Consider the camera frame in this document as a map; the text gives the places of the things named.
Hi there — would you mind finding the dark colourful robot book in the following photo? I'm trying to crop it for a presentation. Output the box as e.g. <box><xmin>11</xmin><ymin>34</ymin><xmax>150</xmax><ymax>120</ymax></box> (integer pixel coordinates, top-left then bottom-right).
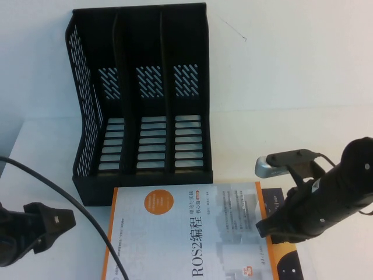
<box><xmin>260</xmin><ymin>187</ymin><xmax>305</xmax><ymax>280</ymax></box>

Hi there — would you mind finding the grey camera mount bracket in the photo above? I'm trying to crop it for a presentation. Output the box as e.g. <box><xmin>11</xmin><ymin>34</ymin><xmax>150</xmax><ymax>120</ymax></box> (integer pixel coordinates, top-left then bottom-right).
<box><xmin>266</xmin><ymin>148</ymin><xmax>327</xmax><ymax>187</ymax></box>

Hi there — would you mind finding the thick black cable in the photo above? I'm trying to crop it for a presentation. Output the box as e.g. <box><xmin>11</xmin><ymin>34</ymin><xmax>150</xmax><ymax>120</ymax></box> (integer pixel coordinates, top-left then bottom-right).
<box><xmin>0</xmin><ymin>156</ymin><xmax>129</xmax><ymax>280</ymax></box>

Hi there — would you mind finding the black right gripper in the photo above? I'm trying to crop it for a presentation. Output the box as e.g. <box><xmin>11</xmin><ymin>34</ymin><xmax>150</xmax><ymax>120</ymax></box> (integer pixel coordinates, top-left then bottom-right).
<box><xmin>255</xmin><ymin>181</ymin><xmax>315</xmax><ymax>246</ymax></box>

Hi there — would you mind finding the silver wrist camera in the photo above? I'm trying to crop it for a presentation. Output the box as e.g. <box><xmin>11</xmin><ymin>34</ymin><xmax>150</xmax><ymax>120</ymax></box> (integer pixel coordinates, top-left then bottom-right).
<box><xmin>255</xmin><ymin>156</ymin><xmax>292</xmax><ymax>179</ymax></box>

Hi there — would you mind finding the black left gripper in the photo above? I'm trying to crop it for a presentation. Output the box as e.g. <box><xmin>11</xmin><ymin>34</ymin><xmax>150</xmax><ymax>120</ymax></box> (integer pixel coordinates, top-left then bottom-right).
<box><xmin>0</xmin><ymin>201</ymin><xmax>78</xmax><ymax>267</ymax></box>

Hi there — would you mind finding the black three-slot book stand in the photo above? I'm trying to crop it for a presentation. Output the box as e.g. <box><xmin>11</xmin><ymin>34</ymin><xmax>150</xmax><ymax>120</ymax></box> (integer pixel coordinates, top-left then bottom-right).
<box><xmin>64</xmin><ymin>2</ymin><xmax>214</xmax><ymax>207</ymax></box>

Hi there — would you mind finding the thin black camera cable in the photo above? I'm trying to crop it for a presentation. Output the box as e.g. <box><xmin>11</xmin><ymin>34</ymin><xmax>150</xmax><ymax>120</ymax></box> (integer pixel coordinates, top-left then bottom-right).
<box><xmin>314</xmin><ymin>153</ymin><xmax>337</xmax><ymax>169</ymax></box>

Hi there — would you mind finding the white orange ROS2 book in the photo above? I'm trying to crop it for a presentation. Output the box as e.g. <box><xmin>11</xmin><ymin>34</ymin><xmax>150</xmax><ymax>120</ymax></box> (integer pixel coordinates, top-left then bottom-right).
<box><xmin>100</xmin><ymin>181</ymin><xmax>280</xmax><ymax>280</ymax></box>

